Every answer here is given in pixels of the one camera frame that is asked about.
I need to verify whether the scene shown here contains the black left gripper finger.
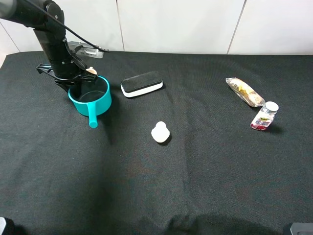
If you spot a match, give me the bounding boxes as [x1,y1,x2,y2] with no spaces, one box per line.
[36,64,58,80]
[73,70,98,83]

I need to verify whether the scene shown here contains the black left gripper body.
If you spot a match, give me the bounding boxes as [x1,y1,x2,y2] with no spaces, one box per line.
[47,38,87,92]

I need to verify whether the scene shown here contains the teal saucepan with handle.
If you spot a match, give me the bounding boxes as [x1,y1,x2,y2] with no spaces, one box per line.
[68,76,112,128]

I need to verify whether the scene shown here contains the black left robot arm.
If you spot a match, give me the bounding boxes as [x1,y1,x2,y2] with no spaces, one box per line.
[0,0,89,98]

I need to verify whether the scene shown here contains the beige small cup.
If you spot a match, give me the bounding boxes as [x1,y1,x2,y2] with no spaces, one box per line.
[86,67,97,75]

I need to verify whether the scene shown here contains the black white board eraser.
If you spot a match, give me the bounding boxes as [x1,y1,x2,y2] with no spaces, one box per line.
[120,71,163,98]

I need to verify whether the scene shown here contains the white duck figure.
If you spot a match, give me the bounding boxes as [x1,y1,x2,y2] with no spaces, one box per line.
[151,121,170,143]

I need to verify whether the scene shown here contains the wrapped bread snack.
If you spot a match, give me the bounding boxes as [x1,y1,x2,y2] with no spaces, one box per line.
[225,77,266,108]

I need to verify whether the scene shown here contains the black table cloth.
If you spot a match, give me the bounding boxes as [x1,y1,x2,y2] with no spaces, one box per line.
[0,52,313,235]

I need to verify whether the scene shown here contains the black base part left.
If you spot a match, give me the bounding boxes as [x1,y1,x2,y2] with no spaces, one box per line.
[0,217,25,235]

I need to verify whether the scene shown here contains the small bottle silver cap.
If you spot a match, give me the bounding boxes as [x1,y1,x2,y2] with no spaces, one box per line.
[250,101,279,131]

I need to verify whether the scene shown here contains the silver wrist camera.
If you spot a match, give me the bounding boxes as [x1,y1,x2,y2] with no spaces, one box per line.
[68,41,104,59]

